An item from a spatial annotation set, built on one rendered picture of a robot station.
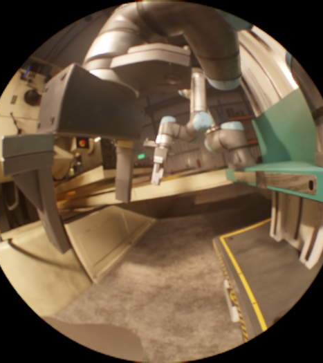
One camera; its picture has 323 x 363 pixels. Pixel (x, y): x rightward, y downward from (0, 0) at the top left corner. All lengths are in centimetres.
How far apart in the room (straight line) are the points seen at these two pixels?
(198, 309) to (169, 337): 24
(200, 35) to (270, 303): 61
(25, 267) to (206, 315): 108
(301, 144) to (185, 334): 91
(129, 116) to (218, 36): 15
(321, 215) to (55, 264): 136
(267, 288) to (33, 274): 118
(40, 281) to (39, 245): 26
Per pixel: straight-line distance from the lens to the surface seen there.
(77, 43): 827
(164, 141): 54
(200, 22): 16
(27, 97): 118
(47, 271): 103
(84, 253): 113
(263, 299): 51
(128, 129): 15
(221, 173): 91
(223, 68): 22
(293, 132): 49
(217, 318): 81
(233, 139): 61
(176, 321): 82
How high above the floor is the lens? 76
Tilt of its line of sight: 3 degrees down
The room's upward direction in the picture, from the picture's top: 13 degrees counter-clockwise
